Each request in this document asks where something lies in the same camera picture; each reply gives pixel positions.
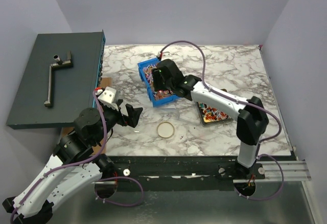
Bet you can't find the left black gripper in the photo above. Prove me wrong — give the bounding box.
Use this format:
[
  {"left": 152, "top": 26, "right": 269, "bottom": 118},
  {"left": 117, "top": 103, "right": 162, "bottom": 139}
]
[{"left": 92, "top": 99, "right": 143, "bottom": 145}]

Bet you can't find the blue candy bin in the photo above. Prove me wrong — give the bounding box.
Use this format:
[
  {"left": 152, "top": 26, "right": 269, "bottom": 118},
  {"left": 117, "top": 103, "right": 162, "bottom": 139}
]
[{"left": 137, "top": 58, "right": 179, "bottom": 107}]

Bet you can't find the round jar lid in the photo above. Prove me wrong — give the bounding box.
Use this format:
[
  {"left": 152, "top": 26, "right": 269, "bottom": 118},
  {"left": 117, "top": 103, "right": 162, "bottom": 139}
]
[{"left": 156, "top": 121, "right": 175, "bottom": 139}]

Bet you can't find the metal candy tin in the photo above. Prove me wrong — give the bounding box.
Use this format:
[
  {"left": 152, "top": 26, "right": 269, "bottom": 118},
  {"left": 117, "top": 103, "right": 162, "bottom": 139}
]
[{"left": 195, "top": 102, "right": 233, "bottom": 127}]

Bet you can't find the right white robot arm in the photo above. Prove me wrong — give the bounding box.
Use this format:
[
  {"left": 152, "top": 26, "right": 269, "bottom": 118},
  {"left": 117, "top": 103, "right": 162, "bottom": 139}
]
[{"left": 152, "top": 59, "right": 269, "bottom": 179}]

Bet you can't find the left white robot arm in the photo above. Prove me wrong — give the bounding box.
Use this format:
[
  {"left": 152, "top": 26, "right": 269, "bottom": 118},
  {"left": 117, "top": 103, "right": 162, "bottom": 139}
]
[{"left": 3, "top": 104, "right": 143, "bottom": 223}]

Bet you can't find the wooden board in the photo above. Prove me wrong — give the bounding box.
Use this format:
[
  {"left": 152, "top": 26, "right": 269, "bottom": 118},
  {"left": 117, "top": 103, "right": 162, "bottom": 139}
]
[{"left": 60, "top": 77, "right": 113, "bottom": 156}]

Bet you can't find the dark grey box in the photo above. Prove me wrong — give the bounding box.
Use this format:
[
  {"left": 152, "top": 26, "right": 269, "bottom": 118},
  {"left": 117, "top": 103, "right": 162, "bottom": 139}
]
[{"left": 6, "top": 32, "right": 106, "bottom": 130}]

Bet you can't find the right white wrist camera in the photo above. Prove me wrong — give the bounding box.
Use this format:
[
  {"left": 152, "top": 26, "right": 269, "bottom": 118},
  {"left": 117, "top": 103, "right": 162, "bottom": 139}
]
[{"left": 157, "top": 52, "right": 172, "bottom": 61}]

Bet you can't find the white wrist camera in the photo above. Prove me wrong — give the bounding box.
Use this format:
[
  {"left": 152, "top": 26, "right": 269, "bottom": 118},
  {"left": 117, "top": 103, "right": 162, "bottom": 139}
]
[
  {"left": 157, "top": 52, "right": 172, "bottom": 61},
  {"left": 95, "top": 87, "right": 121, "bottom": 110}
]

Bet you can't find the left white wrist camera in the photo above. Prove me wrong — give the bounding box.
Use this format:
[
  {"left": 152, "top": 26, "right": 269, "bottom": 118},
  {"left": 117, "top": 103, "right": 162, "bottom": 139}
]
[{"left": 95, "top": 87, "right": 121, "bottom": 110}]

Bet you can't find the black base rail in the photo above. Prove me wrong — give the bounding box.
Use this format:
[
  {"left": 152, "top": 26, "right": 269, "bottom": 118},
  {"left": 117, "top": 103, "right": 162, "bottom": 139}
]
[{"left": 95, "top": 156, "right": 265, "bottom": 193}]

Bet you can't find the metal crank handle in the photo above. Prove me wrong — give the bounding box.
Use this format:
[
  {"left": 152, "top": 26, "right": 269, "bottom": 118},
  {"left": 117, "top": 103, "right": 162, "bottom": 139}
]
[{"left": 43, "top": 51, "right": 74, "bottom": 108}]

